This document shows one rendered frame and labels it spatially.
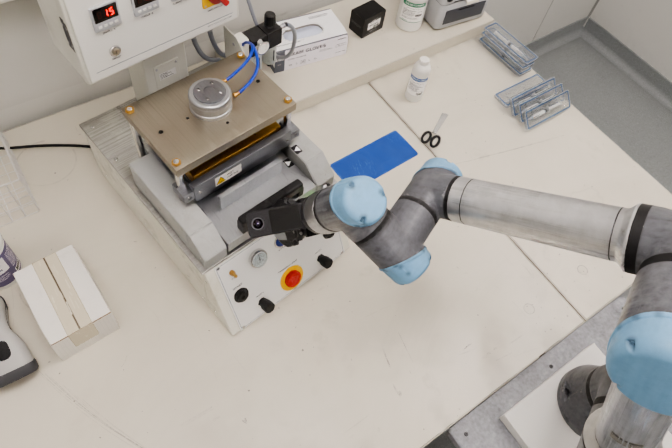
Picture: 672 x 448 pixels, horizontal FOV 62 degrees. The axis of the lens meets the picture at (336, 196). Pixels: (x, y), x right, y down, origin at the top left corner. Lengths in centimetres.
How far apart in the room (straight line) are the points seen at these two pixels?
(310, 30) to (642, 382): 123
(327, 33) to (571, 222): 100
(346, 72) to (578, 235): 97
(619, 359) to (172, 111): 82
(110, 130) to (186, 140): 31
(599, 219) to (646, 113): 242
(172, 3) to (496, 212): 66
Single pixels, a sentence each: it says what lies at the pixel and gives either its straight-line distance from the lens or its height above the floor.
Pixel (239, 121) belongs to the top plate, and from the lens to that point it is 107.
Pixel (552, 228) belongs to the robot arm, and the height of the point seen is 127.
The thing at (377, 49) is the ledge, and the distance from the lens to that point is 173.
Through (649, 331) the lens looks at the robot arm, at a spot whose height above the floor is 137.
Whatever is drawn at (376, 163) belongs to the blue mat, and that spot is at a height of 75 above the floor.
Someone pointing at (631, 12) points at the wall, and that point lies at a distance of 333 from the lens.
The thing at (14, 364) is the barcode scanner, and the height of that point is 81.
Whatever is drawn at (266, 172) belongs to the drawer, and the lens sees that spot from 113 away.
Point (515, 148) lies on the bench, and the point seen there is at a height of 75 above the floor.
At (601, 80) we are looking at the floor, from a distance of 327.
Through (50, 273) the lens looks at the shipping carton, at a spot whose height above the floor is 84.
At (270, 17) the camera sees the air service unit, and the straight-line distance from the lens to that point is 127.
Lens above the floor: 192
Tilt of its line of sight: 56 degrees down
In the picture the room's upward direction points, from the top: 11 degrees clockwise
